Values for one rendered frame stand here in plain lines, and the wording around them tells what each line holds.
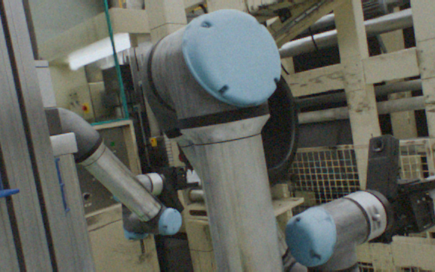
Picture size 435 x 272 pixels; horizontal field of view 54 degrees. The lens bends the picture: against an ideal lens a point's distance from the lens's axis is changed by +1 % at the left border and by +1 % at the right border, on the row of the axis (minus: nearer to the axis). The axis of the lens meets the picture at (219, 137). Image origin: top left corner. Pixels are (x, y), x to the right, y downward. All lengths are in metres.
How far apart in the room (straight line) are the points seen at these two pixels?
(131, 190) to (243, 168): 0.70
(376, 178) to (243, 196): 0.31
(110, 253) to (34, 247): 1.33
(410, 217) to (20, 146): 0.60
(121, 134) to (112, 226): 0.42
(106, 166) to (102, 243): 0.84
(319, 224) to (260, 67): 0.24
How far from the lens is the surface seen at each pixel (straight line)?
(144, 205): 1.21
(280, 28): 2.03
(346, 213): 0.66
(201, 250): 2.03
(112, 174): 1.14
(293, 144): 1.85
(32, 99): 0.65
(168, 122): 0.63
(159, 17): 1.98
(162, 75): 0.55
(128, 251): 2.01
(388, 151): 0.77
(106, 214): 1.94
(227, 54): 0.48
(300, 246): 0.64
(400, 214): 0.78
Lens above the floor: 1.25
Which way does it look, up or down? 4 degrees down
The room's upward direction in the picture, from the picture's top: 10 degrees counter-clockwise
